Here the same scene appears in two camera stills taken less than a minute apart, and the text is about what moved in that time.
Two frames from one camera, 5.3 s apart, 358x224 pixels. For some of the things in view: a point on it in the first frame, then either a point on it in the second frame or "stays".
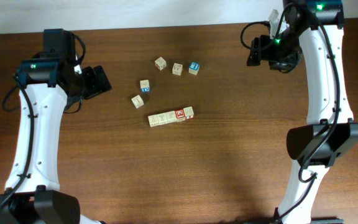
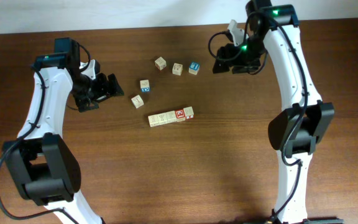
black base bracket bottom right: [327, 221] stays
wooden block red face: [189, 112] stays
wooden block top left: [160, 63] stays
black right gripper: [260, 53] to [238, 68]
